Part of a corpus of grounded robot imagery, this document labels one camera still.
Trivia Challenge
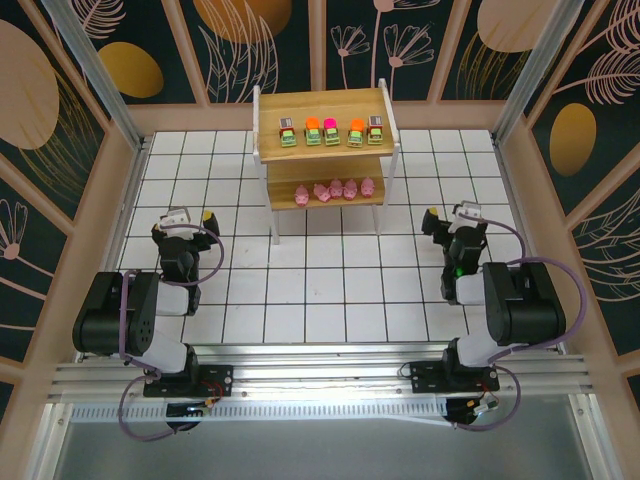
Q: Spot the aluminium side rail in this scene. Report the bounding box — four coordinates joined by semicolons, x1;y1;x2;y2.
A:
74;134;154;364
491;134;569;354

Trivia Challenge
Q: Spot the black power connector box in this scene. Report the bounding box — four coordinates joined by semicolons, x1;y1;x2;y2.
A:
446;394;501;427
166;402;212;432

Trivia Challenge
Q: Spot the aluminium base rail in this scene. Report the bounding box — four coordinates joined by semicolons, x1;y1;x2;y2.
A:
47;342;601;401

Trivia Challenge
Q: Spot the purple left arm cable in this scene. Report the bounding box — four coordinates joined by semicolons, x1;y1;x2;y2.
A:
118;223;224;444

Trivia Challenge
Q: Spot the white slotted cable duct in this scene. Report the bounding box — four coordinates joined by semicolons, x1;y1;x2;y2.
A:
69;397;454;429

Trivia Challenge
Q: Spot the aluminium corner post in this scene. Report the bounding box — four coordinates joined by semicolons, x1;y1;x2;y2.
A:
47;0;149;151
491;0;586;146

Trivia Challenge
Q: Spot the wooden two-tier shelf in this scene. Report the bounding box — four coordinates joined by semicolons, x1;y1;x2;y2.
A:
252;78;401;246

